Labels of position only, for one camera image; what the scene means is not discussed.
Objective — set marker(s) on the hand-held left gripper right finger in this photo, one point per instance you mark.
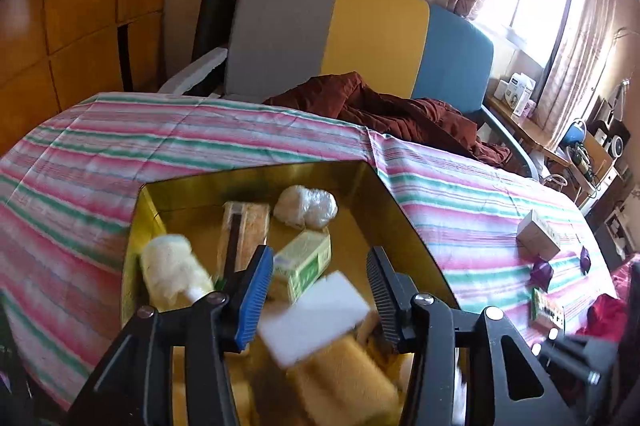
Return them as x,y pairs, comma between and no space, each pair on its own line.
386,303

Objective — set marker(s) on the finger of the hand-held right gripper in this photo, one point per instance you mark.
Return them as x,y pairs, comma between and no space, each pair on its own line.
565,353

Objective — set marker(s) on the maroon box with gold interior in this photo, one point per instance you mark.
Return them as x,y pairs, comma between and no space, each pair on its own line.
350,186

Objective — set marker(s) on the grey yellow blue headboard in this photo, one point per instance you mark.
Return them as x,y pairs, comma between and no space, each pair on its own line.
375,36

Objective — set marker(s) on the striped bed sheet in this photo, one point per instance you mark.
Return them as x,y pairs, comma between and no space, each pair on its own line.
75,186

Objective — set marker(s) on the white foam sponge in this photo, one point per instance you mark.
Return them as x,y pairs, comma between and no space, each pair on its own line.
315,321

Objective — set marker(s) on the wooden desk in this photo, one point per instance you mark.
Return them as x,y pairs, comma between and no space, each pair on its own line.
530,131

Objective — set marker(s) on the white plastic-wrapped bundle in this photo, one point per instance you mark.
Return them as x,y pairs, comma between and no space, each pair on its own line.
170,266

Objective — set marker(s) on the blue globe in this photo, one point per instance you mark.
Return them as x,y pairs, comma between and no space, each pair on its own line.
575,134

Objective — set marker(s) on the red cloth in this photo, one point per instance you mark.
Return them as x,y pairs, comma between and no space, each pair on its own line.
607,312

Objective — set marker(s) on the clear bag of white cotton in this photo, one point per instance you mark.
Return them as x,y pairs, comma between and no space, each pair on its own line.
305,206

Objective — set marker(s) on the metal bed rail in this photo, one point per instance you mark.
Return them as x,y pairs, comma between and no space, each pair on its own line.
515,141

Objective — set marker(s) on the green and white soap box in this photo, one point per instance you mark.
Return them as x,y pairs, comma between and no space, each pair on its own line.
302,263

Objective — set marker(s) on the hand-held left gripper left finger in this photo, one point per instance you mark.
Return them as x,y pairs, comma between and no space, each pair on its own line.
255,301

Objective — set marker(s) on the beige carton box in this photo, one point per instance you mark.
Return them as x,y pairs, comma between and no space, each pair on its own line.
537,233

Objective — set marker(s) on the wooden wardrobe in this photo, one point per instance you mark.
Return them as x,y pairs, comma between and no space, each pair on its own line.
75,6

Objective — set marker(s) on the white boxes on desk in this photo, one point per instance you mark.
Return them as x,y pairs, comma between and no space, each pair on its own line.
515,94

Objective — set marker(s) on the yellow sponge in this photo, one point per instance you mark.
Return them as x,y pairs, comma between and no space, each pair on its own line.
345,381

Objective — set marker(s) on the white foam strip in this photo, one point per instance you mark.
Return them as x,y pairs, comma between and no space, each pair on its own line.
195,71

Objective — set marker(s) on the maroon blanket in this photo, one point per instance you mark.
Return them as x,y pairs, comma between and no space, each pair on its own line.
390,111

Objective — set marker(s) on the small purple pouch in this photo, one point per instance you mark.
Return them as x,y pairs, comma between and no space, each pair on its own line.
585,259

